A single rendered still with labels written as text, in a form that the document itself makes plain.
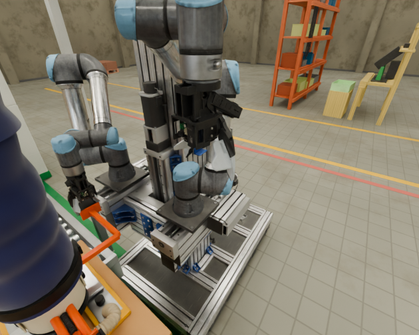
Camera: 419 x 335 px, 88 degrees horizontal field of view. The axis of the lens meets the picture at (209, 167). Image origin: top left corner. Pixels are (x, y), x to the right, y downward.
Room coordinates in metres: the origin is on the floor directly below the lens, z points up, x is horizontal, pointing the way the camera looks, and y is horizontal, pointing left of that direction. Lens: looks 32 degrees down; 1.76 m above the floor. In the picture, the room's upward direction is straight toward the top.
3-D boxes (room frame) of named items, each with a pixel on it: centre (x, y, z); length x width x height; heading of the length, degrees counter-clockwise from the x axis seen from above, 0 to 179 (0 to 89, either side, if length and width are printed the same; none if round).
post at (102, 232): (1.31, 0.94, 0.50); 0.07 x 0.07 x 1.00; 53
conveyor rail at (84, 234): (1.53, 1.52, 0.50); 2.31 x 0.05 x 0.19; 53
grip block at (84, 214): (0.75, 0.56, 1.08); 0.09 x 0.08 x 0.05; 142
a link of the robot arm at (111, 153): (1.06, 0.52, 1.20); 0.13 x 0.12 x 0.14; 109
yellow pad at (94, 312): (0.43, 0.43, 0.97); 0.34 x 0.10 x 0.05; 52
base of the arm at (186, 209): (0.79, 0.10, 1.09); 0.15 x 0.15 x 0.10
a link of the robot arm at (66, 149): (0.74, 0.55, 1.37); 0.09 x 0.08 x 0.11; 19
